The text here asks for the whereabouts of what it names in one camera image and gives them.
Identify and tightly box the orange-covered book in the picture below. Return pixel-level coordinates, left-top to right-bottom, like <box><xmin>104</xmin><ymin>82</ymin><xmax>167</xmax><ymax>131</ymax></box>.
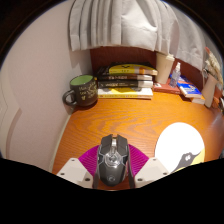
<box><xmin>191</xmin><ymin>94</ymin><xmax>206</xmax><ymax>105</ymax></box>

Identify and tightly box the yellow and white book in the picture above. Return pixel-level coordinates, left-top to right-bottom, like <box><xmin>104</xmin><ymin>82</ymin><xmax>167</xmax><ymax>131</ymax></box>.
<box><xmin>97</xmin><ymin>87</ymin><xmax>154</xmax><ymax>100</ymax></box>

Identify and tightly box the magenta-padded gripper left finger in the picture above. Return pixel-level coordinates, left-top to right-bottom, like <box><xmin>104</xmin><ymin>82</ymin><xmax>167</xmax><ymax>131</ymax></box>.
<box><xmin>56</xmin><ymin>145</ymin><xmax>101</xmax><ymax>190</ymax></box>

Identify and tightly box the dark book with yellow lettering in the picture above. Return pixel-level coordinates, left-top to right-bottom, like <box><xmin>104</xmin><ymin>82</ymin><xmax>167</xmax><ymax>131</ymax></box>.
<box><xmin>97</xmin><ymin>79</ymin><xmax>154</xmax><ymax>89</ymax></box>

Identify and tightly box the white curtain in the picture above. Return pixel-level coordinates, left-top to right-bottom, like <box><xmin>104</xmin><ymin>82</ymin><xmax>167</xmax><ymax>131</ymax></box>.
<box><xmin>68</xmin><ymin>0</ymin><xmax>214</xmax><ymax>71</ymax></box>

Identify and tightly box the white yellow black mouse pad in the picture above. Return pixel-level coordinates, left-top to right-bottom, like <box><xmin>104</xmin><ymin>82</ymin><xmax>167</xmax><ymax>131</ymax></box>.
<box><xmin>154</xmin><ymin>122</ymin><xmax>206</xmax><ymax>173</ymax></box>

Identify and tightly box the white jug vase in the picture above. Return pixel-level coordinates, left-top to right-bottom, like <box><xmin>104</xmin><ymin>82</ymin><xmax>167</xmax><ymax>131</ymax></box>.
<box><xmin>201</xmin><ymin>68</ymin><xmax>219</xmax><ymax>109</ymax></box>

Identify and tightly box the thin dark book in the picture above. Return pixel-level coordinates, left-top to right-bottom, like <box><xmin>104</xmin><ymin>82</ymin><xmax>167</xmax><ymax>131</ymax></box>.
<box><xmin>97</xmin><ymin>73</ymin><xmax>154</xmax><ymax>82</ymax></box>

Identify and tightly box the red book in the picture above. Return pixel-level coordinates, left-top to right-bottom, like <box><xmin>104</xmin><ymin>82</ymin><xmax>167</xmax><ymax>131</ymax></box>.
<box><xmin>152</xmin><ymin>82</ymin><xmax>182</xmax><ymax>95</ymax></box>

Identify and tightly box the yellow and black book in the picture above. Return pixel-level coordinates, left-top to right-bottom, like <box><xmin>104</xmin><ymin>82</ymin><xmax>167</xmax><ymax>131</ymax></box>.
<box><xmin>97</xmin><ymin>63</ymin><xmax>158</xmax><ymax>76</ymax></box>

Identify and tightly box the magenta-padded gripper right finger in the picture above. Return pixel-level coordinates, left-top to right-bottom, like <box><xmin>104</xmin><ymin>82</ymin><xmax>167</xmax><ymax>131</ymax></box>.
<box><xmin>127</xmin><ymin>144</ymin><xmax>170</xmax><ymax>190</ymax></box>

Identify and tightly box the blue book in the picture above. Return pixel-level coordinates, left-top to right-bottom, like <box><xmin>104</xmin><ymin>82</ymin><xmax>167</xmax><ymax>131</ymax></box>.
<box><xmin>169</xmin><ymin>74</ymin><xmax>203</xmax><ymax>99</ymax></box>

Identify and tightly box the dark mug with green inside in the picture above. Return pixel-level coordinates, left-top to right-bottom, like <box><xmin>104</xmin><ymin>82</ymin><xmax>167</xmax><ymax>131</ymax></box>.
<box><xmin>62</xmin><ymin>74</ymin><xmax>99</xmax><ymax>108</ymax></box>

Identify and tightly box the white flower bunch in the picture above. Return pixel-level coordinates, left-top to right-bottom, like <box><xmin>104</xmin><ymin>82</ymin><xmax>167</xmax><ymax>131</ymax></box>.
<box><xmin>203</xmin><ymin>46</ymin><xmax>224</xmax><ymax>84</ymax></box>

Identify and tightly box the dark grey computer mouse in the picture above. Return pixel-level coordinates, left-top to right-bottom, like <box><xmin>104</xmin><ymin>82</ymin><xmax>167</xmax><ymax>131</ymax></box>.
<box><xmin>95</xmin><ymin>133</ymin><xmax>130</xmax><ymax>188</ymax></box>

